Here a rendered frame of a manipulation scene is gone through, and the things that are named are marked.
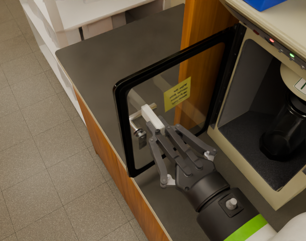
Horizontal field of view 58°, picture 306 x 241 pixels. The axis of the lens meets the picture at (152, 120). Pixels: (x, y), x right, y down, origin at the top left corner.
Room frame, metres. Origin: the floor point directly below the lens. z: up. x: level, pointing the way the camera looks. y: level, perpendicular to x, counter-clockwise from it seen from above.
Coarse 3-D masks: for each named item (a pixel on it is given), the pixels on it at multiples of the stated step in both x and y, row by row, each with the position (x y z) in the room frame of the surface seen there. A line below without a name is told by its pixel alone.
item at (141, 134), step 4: (136, 132) 0.35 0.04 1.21; (140, 132) 0.35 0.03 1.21; (144, 132) 0.35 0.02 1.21; (136, 136) 0.35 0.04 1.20; (140, 136) 0.34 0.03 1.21; (144, 136) 0.34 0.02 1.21; (140, 140) 0.34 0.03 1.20; (144, 140) 0.35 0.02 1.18; (140, 144) 0.34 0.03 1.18; (144, 144) 0.35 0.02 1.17; (140, 148) 0.34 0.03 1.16
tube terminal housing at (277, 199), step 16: (240, 48) 0.50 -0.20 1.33; (272, 48) 0.44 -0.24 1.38; (288, 64) 0.40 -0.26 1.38; (208, 128) 0.52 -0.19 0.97; (224, 144) 0.46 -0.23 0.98; (240, 160) 0.39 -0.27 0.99; (256, 176) 0.34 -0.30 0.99; (304, 176) 0.27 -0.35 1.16; (272, 192) 0.29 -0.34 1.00; (288, 192) 0.26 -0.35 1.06
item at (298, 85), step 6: (282, 66) 0.45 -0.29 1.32; (282, 72) 0.44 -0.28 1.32; (288, 72) 0.42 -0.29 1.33; (294, 72) 0.41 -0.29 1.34; (282, 78) 0.42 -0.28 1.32; (288, 78) 0.41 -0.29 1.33; (294, 78) 0.40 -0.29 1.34; (300, 78) 0.39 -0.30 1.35; (288, 84) 0.40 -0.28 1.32; (294, 84) 0.39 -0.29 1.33; (300, 84) 0.39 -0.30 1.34; (294, 90) 0.38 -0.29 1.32; (300, 90) 0.38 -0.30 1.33; (300, 96) 0.37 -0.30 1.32
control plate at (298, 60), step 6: (228, 6) 0.44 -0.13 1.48; (234, 12) 0.45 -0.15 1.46; (240, 18) 0.44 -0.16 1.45; (252, 24) 0.40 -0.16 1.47; (252, 30) 0.45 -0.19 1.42; (258, 30) 0.40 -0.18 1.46; (264, 36) 0.40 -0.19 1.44; (270, 36) 0.36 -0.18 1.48; (276, 42) 0.35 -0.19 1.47; (282, 48) 0.36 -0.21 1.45; (288, 54) 0.35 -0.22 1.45; (294, 54) 0.32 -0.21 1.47; (294, 60) 0.36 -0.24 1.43; (300, 60) 0.32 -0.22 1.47
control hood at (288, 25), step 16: (224, 0) 0.43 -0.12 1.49; (240, 0) 0.40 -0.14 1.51; (288, 0) 0.40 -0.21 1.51; (304, 0) 0.40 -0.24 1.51; (256, 16) 0.37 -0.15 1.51; (272, 16) 0.36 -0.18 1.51; (288, 16) 0.36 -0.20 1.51; (304, 16) 0.36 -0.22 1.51; (272, 32) 0.33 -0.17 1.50; (288, 32) 0.32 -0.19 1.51; (304, 32) 0.32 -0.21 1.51; (288, 48) 0.32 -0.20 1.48; (304, 48) 0.29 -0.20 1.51
